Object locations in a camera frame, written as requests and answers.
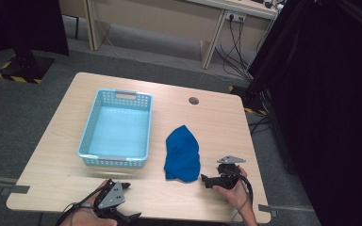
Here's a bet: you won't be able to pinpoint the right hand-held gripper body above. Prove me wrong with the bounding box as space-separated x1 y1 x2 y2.
211 154 249 190

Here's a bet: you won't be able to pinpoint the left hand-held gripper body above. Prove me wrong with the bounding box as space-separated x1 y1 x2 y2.
92 179 127 220

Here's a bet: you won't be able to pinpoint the blue cloth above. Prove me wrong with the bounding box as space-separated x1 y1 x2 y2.
163 124 202 184

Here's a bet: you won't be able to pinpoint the light blue plastic basket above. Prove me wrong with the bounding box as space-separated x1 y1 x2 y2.
76 88 154 169

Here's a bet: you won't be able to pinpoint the person's right hand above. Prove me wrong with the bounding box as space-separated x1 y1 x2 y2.
212 166 250 211

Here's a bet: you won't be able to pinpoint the person's left hand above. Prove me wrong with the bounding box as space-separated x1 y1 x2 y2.
59 179 118 226

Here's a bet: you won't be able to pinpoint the grey tape strip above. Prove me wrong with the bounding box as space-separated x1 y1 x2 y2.
257 203 278 218
0 185 31 197

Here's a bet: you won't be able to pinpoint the black floor plate striped edge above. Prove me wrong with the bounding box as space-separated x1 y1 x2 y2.
228 85 269 117

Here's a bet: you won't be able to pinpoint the large black curtain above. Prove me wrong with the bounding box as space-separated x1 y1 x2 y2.
246 0 362 226

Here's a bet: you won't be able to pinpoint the black stand base striped edge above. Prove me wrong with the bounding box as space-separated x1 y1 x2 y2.
0 49 57 85

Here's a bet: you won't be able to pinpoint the white power strip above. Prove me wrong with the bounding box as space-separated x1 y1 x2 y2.
224 10 247 24

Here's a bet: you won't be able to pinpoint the beige wooden desk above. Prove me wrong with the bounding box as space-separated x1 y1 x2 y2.
58 0 279 70

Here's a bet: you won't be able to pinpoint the small black curtain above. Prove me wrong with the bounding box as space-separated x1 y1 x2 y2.
0 0 70 87

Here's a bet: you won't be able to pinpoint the right hand-held gripper cable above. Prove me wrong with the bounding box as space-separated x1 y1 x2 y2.
230 168 255 222

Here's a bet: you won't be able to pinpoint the hand-held gripper cable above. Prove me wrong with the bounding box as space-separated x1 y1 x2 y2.
55 187 103 226
230 168 255 222

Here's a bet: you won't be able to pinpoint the left hand-held gripper cable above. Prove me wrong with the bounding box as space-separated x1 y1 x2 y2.
55 187 103 226

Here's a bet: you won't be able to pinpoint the black floor cables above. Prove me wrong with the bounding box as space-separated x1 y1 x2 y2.
248 115 272 136

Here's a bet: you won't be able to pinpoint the black cable bundle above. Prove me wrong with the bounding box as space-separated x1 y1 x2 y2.
214 15 256 83

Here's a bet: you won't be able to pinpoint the thin white cable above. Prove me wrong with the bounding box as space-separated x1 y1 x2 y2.
101 24 234 83

